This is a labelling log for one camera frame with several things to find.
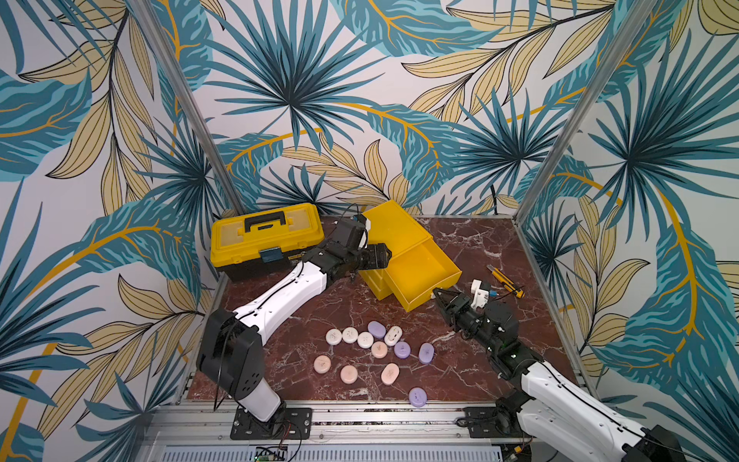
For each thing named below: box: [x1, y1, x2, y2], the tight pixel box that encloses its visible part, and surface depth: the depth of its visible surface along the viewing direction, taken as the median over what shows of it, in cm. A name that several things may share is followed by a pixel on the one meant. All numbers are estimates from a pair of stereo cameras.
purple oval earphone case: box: [418, 342, 435, 364], surface depth 85 cm
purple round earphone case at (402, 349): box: [393, 340, 411, 360], surface depth 86 cm
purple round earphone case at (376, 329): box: [367, 320, 387, 339], surface depth 90 cm
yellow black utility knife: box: [486, 264, 526, 300], surface depth 102 cm
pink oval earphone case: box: [380, 361, 401, 386], surface depth 81 cm
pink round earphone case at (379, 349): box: [371, 340, 388, 360], surface depth 86 cm
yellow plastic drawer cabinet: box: [357, 199, 457, 312], surface depth 87 cm
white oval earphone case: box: [383, 325, 404, 347], surface depth 89 cm
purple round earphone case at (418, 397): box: [407, 386, 429, 408], surface depth 78 cm
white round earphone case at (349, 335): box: [341, 326, 359, 344], surface depth 89 cm
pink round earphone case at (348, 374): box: [339, 364, 358, 385], surface depth 82 cm
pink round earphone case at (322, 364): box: [313, 354, 332, 375], surface depth 83 cm
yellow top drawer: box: [383, 237, 463, 313], surface depth 85 cm
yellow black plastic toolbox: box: [209, 203, 326, 283], surface depth 93 cm
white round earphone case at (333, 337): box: [325, 328, 343, 346], surface depth 88 cm
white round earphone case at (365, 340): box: [356, 331, 375, 350], surface depth 88 cm
